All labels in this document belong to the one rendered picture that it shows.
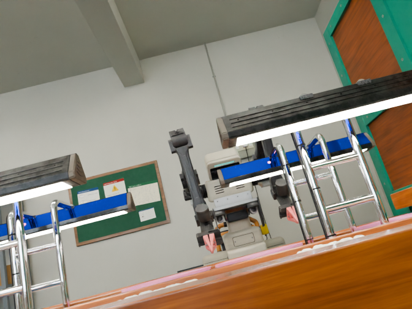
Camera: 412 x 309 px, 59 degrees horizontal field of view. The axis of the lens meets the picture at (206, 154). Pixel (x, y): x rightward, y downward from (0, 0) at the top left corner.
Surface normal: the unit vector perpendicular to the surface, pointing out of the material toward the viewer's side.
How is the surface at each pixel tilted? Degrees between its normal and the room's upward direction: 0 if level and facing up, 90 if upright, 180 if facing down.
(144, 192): 90
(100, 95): 90
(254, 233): 98
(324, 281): 90
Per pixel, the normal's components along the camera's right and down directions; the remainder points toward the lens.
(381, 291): -0.04, -0.27
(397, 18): -0.97, 0.25
